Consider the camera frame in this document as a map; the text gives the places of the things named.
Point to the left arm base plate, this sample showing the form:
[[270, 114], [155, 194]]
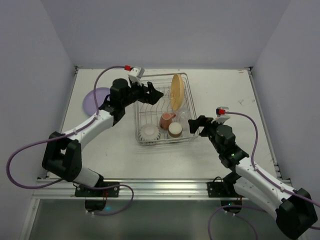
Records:
[[111, 192]]

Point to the clear glass tumbler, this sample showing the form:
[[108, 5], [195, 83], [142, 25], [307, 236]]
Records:
[[183, 115]]

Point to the yellow plate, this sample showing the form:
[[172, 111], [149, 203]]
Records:
[[177, 92]]

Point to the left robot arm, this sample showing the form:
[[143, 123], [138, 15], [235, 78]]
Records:
[[63, 153]]

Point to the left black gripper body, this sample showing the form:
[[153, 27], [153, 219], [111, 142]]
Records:
[[144, 92]]

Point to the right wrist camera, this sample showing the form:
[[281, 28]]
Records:
[[221, 115]]

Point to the white brown cup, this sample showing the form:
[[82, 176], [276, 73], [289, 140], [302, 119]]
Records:
[[175, 130]]

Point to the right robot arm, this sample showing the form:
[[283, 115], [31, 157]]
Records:
[[293, 210]]

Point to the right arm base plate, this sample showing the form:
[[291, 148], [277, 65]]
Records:
[[220, 189]]

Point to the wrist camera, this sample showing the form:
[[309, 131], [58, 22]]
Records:
[[221, 115], [135, 75]]

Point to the purple plate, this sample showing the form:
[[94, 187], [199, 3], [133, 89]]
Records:
[[88, 103]]

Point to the aluminium mounting rail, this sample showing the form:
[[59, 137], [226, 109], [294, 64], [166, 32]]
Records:
[[144, 189]]

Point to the pink mug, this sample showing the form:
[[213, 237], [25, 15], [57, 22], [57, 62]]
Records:
[[166, 119]]

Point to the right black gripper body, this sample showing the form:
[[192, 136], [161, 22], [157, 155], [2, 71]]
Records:
[[205, 127]]

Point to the white striped bowl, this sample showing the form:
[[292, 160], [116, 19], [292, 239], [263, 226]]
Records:
[[149, 133]]

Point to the wire dish rack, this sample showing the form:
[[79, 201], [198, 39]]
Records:
[[150, 114]]

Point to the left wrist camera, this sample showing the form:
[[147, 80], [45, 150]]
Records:
[[135, 75]]

